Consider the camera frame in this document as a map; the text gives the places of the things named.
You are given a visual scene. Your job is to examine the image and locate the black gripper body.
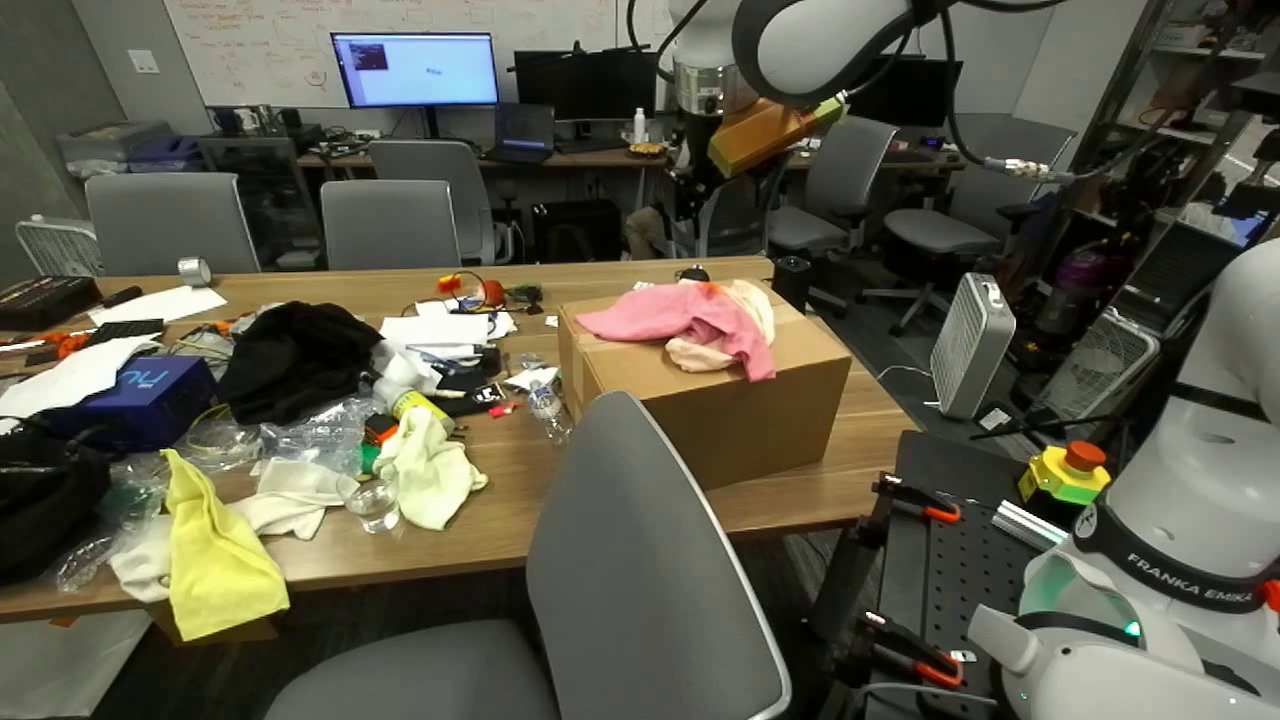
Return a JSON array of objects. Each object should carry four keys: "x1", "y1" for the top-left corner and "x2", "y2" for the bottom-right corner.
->
[{"x1": 666, "y1": 126, "x2": 738, "y2": 209}]

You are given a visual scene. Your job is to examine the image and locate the pink cloth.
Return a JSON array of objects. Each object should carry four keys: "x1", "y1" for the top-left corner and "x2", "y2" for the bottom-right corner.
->
[{"x1": 570, "y1": 282, "x2": 785, "y2": 390}]

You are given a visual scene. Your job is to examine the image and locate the brown cardboard box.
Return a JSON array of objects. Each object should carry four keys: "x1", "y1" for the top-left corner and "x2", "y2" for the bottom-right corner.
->
[{"x1": 555, "y1": 286, "x2": 856, "y2": 498}]

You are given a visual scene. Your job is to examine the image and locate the grey office chair with headrest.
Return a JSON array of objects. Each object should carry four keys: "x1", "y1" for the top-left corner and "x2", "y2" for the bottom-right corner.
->
[{"x1": 254, "y1": 390, "x2": 799, "y2": 720}]

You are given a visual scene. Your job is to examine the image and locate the dark computer monitor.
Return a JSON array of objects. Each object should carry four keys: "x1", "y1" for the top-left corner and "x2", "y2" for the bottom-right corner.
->
[
  {"x1": 852, "y1": 52, "x2": 962, "y2": 135},
  {"x1": 512, "y1": 47, "x2": 658, "y2": 126}
]

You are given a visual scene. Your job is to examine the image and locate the clear plastic bag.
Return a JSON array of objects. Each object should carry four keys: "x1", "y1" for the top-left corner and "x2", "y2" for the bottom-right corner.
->
[{"x1": 497, "y1": 354, "x2": 580, "y2": 442}]

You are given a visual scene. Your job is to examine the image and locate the orange toy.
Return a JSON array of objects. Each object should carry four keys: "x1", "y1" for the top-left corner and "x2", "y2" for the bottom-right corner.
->
[{"x1": 433, "y1": 272, "x2": 512, "y2": 309}]

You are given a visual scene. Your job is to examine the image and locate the stack of white papers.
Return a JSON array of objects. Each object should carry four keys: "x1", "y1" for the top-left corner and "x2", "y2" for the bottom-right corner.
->
[{"x1": 377, "y1": 306, "x2": 519, "y2": 370}]

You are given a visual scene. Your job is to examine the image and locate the white space heater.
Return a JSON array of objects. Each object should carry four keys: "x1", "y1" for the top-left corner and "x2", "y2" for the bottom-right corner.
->
[{"x1": 925, "y1": 269, "x2": 1021, "y2": 424}]

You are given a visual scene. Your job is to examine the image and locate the lit computer monitor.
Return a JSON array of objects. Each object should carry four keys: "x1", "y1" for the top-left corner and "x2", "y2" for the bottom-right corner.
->
[{"x1": 326, "y1": 29, "x2": 504, "y2": 116}]

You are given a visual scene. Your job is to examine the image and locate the pale yellow cloth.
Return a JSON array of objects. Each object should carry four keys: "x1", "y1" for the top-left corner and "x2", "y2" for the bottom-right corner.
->
[{"x1": 369, "y1": 390, "x2": 490, "y2": 536}]

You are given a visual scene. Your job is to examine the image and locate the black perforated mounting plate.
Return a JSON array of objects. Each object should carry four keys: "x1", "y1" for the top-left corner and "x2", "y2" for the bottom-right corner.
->
[{"x1": 874, "y1": 428, "x2": 1071, "y2": 673}]

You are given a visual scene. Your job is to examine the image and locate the black cloth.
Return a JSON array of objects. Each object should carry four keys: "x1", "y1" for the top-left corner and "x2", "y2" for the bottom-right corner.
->
[{"x1": 215, "y1": 300, "x2": 389, "y2": 428}]

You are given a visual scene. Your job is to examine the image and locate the yellow red emergency stop button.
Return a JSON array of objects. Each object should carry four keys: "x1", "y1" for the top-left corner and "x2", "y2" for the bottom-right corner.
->
[{"x1": 1014, "y1": 438, "x2": 1118, "y2": 512}]

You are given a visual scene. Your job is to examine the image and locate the whiteboard with writing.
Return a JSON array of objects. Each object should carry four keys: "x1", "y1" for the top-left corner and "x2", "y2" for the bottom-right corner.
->
[{"x1": 161, "y1": 0, "x2": 630, "y2": 111}]

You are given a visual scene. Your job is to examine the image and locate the white cloth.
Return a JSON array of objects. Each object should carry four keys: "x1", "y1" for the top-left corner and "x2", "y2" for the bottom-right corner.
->
[{"x1": 227, "y1": 458, "x2": 365, "y2": 545}]

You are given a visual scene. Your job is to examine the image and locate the black storage shelf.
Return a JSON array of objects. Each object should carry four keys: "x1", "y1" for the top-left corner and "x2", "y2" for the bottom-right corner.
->
[{"x1": 1062, "y1": 0, "x2": 1280, "y2": 276}]

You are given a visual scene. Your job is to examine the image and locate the white paper sheet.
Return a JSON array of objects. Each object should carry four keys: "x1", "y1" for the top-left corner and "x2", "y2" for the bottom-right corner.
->
[
  {"x1": 85, "y1": 286, "x2": 231, "y2": 331},
  {"x1": 0, "y1": 331, "x2": 165, "y2": 422}
]

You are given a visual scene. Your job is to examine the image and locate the blue cloth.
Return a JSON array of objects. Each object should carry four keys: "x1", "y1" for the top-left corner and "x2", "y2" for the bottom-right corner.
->
[{"x1": 55, "y1": 349, "x2": 221, "y2": 452}]

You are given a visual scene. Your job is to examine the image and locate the bright yellow cloth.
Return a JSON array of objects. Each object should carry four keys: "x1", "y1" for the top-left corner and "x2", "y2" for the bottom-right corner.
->
[{"x1": 161, "y1": 447, "x2": 296, "y2": 645}]

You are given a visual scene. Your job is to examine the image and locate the black bag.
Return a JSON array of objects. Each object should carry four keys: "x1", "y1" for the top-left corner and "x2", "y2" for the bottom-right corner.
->
[{"x1": 0, "y1": 422, "x2": 119, "y2": 588}]

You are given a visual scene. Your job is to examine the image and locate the grey cable hose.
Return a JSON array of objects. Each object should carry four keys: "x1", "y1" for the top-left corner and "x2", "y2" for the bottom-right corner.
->
[{"x1": 936, "y1": 0, "x2": 1117, "y2": 189}]

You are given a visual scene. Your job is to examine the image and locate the orange handled clamp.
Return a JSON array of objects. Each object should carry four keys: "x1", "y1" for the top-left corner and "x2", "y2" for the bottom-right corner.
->
[
  {"x1": 856, "y1": 609, "x2": 970, "y2": 692},
  {"x1": 868, "y1": 474, "x2": 967, "y2": 531}
]

